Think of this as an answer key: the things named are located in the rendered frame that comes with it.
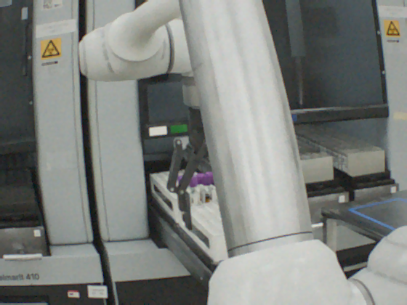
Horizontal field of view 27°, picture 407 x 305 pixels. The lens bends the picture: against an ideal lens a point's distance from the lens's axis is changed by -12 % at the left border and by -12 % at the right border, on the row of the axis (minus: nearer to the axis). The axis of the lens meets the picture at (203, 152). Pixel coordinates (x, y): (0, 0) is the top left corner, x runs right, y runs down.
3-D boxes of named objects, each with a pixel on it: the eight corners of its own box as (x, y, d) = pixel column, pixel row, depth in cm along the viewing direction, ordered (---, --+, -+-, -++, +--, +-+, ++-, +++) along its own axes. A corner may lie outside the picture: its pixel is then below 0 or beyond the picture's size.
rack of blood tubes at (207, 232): (179, 231, 186) (176, 201, 185) (227, 225, 188) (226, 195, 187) (215, 269, 157) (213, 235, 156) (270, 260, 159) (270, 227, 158)
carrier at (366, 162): (382, 171, 218) (382, 148, 217) (385, 173, 216) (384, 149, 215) (344, 177, 216) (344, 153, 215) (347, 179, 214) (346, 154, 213)
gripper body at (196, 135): (190, 110, 166) (194, 161, 168) (236, 105, 168) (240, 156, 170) (181, 105, 174) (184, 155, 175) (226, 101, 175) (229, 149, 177)
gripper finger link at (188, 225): (189, 194, 171) (185, 194, 171) (192, 230, 172) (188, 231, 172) (185, 190, 174) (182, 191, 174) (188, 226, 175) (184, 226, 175)
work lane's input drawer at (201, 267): (143, 225, 220) (139, 188, 219) (200, 219, 223) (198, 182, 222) (217, 316, 150) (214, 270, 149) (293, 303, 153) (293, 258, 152)
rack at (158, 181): (151, 200, 216) (149, 173, 215) (193, 195, 218) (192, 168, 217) (177, 229, 188) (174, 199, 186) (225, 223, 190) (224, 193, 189)
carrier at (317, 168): (331, 179, 215) (331, 155, 214) (333, 181, 213) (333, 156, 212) (287, 186, 213) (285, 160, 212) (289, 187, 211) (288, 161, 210)
